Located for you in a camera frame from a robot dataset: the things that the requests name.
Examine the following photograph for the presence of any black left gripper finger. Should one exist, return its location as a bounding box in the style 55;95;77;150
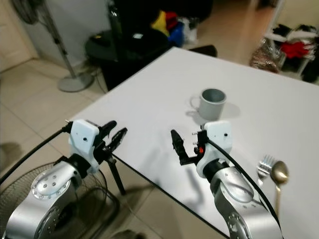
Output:
110;127;129;151
100;120;118;139

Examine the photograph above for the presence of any black table leg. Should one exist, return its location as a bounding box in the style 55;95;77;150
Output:
109;157;127;196

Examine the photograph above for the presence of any grey mug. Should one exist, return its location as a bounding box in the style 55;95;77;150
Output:
189;88;227;122

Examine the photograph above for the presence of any black floor fan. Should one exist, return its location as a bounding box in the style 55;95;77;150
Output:
0;160;121;239

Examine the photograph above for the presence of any black round side table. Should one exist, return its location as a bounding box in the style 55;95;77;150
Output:
84;27;172;91

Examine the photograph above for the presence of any silver fork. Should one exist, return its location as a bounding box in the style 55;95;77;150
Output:
257;154;278;189

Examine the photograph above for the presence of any black chair back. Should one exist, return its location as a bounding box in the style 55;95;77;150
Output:
189;44;218;57

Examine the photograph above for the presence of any gold spoon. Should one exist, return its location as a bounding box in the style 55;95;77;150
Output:
270;160;290;216

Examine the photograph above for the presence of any brown patterned bag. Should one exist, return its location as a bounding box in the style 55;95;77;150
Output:
250;45;281;74

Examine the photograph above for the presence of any blue bag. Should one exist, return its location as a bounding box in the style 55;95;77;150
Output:
168;22;186;46

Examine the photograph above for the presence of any dark bottle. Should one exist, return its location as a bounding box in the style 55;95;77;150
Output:
108;2;124;49

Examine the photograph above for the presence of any yellow cloth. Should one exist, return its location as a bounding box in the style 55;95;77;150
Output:
152;10;170;36

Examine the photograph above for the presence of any white clothes rack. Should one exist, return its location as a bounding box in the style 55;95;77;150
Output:
263;22;319;83

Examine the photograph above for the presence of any red cloth on rack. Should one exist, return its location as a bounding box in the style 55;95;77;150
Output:
280;41;312;60

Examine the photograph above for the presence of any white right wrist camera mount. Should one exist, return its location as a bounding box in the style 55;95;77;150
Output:
196;120;233;179

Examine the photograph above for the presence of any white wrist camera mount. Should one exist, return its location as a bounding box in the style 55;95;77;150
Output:
69;119;101;174
196;120;233;179

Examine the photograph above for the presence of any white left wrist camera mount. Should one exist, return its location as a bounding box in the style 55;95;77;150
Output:
69;119;101;174

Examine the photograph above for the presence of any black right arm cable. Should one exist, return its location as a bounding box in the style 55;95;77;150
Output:
205;137;283;228

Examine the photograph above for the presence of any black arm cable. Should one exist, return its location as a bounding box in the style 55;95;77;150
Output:
205;137;283;228
0;119;72;185

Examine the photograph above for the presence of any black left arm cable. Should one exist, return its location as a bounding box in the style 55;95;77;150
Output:
0;119;72;185

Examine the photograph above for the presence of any grey pedestal fan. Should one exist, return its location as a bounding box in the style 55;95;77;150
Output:
11;0;95;94

